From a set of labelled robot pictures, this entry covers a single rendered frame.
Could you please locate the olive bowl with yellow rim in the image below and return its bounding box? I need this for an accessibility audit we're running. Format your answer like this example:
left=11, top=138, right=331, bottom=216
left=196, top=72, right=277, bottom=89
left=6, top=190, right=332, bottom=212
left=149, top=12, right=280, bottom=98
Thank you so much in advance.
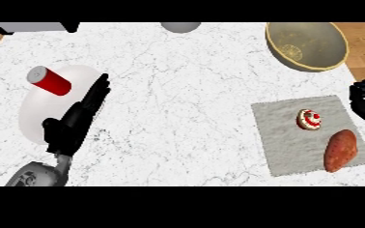
left=263, top=22, right=350, bottom=73

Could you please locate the red can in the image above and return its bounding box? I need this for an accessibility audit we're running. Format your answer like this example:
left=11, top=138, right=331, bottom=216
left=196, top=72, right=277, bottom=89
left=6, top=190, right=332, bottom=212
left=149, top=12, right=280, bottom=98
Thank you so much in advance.
left=25, top=65, right=74, bottom=97

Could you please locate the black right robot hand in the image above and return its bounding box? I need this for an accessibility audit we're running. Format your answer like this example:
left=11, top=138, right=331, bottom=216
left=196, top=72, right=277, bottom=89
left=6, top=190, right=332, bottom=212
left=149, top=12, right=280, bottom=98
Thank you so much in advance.
left=347, top=79, right=365, bottom=121

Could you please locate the orange sweet potato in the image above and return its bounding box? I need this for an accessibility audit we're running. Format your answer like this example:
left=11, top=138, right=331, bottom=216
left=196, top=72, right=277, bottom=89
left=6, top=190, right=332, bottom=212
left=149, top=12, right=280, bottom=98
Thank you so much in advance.
left=322, top=128, right=359, bottom=174

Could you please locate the grey placemat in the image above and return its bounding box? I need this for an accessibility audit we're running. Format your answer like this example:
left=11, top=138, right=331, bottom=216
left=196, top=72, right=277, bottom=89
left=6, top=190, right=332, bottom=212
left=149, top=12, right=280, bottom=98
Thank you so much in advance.
left=249, top=95, right=365, bottom=178

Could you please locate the grey round object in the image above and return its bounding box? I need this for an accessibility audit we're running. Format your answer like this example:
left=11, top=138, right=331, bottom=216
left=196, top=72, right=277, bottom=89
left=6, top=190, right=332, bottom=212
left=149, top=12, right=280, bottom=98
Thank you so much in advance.
left=159, top=22, right=202, bottom=34

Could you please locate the brown wooden board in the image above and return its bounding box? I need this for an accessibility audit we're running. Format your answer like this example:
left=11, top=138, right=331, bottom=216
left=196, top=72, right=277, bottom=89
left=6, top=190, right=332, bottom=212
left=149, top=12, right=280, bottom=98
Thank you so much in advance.
left=331, top=22, right=365, bottom=83

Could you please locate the grey appliance with black part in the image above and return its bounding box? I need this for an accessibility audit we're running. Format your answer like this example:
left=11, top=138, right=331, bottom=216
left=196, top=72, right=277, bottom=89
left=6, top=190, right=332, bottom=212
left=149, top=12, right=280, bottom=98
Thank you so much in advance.
left=0, top=22, right=81, bottom=36

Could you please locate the white plate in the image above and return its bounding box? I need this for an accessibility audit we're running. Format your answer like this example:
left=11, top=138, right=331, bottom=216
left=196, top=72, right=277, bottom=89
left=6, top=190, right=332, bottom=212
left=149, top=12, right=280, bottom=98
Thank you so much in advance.
left=17, top=65, right=103, bottom=146

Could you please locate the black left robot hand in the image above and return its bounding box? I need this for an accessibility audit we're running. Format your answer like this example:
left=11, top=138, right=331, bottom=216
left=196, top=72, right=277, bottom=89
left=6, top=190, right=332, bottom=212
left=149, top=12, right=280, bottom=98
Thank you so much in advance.
left=41, top=72, right=112, bottom=157

